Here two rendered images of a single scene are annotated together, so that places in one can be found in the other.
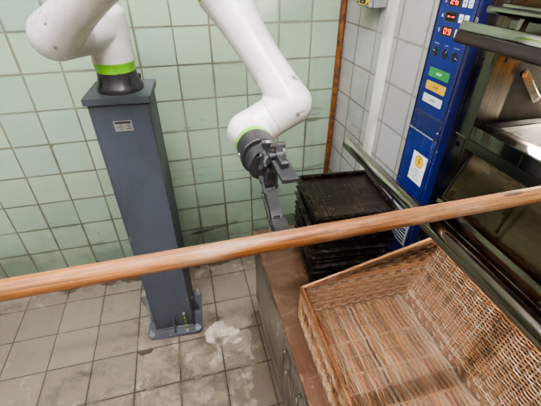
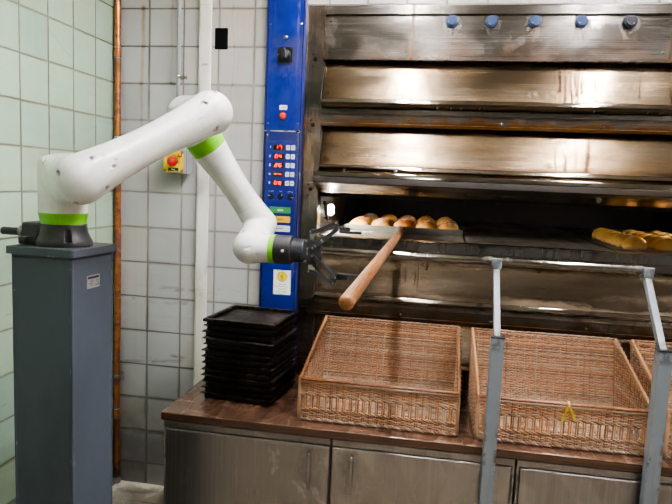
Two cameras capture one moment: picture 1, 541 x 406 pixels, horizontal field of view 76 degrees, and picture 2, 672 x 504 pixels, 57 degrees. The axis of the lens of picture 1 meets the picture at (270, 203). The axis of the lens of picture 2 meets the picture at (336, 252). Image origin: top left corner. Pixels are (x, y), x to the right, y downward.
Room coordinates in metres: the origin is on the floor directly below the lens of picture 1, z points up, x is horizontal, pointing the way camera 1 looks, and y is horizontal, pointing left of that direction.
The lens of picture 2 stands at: (-0.21, 1.76, 1.41)
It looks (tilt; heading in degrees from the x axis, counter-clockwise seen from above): 6 degrees down; 294
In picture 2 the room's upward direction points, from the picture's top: 2 degrees clockwise
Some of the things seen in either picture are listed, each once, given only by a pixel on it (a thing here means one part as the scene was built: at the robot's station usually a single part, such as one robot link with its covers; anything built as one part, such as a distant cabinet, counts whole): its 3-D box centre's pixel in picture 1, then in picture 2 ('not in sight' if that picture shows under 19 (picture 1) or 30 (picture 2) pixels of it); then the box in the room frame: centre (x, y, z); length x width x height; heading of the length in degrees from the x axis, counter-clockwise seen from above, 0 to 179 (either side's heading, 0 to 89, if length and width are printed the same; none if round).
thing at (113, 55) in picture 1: (105, 38); (64, 188); (1.15, 0.51, 1.36); 0.16 x 0.13 x 0.19; 151
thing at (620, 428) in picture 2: not in sight; (550, 384); (-0.07, -0.53, 0.72); 0.56 x 0.49 x 0.28; 15
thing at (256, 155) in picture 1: (266, 167); (307, 251); (0.65, 0.01, 1.18); 0.09 x 0.07 x 0.08; 15
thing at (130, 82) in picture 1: (121, 74); (46, 232); (1.22, 0.51, 1.23); 0.26 x 0.15 x 0.06; 11
